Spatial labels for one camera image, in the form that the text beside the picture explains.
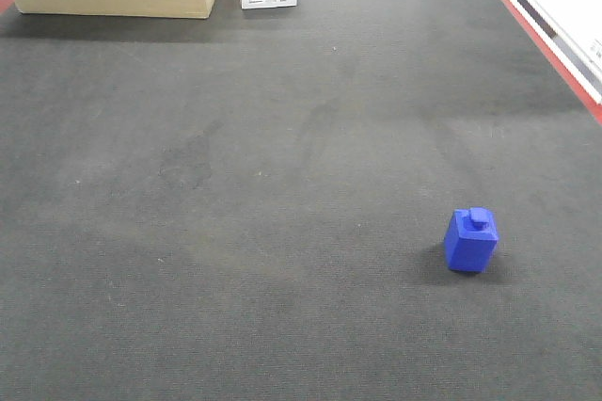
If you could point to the blue plastic block part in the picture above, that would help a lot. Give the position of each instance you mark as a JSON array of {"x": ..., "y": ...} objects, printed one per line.
[{"x": 470, "y": 240}]

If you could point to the white conveyor side rail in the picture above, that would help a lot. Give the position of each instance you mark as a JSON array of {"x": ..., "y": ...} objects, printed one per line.
[{"x": 568, "y": 33}]

